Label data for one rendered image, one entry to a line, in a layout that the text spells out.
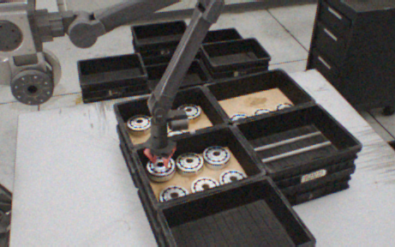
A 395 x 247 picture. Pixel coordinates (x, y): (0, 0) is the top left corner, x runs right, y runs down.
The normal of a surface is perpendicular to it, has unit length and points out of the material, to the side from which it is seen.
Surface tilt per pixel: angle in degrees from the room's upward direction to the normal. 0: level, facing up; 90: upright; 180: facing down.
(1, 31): 90
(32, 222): 0
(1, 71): 90
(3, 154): 0
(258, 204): 0
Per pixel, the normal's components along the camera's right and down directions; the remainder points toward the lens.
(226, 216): 0.00, -0.79
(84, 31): 0.26, 0.52
